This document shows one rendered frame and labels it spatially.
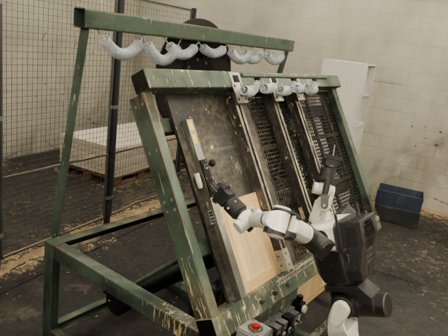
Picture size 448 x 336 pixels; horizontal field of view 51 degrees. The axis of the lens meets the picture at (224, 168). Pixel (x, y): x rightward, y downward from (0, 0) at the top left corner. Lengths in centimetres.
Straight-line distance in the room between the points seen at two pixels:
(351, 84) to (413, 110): 159
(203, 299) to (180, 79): 108
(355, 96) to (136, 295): 441
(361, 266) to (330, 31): 589
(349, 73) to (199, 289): 452
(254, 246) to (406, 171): 533
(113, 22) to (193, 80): 56
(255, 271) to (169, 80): 110
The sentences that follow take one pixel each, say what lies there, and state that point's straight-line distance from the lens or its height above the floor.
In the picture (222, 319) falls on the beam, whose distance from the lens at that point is 229.
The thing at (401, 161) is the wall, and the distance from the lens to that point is 769.
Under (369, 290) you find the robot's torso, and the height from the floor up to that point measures 108.
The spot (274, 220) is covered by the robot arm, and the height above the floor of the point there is 145.
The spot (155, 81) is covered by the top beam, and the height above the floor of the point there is 191.
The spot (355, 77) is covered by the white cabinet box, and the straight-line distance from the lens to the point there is 626.
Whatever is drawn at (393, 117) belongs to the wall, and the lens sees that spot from 762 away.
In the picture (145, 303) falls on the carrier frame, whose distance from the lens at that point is 254.
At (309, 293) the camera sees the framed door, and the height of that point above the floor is 33.
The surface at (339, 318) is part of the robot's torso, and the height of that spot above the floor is 91.
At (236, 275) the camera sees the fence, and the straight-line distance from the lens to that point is 242.
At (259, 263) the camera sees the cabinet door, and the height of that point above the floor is 98.
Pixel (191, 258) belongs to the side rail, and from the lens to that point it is 220.
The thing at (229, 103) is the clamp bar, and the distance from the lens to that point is 276.
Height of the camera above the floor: 214
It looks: 15 degrees down
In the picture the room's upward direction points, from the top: 7 degrees clockwise
